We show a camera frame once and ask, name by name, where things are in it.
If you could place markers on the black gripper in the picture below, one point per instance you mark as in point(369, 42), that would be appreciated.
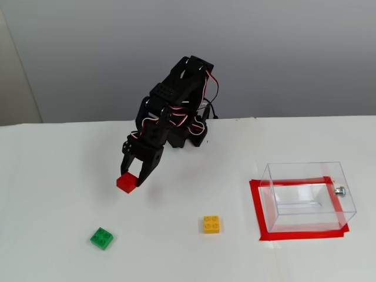
point(145, 154)

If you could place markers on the red lego brick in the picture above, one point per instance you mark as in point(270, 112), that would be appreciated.
point(127, 183)

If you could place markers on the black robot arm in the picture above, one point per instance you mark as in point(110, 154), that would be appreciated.
point(176, 88)

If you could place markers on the green lego brick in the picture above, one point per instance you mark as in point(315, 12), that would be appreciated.
point(102, 238)

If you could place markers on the yellow lego brick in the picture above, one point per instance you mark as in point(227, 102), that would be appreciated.
point(212, 224)

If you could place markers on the transparent plastic box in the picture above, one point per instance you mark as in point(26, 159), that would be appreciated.
point(308, 176)

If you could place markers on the metal box lock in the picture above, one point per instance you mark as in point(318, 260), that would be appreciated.
point(340, 191)

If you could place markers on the red tape frame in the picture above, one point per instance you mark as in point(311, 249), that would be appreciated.
point(302, 235)

